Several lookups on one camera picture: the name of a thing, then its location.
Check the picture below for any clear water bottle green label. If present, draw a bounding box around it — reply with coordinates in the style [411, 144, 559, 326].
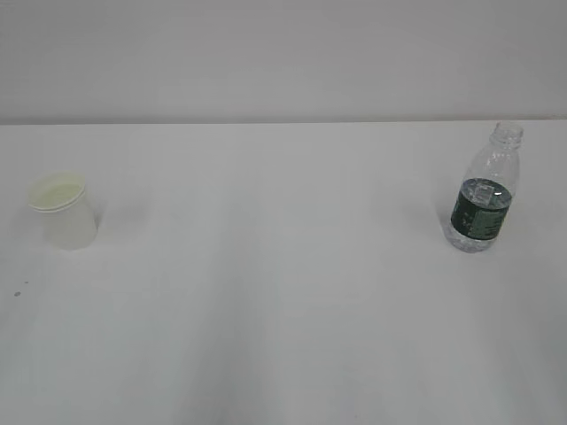
[445, 121, 524, 253]

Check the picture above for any white paper cup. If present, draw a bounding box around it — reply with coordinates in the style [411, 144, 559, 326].
[28, 172, 97, 251]

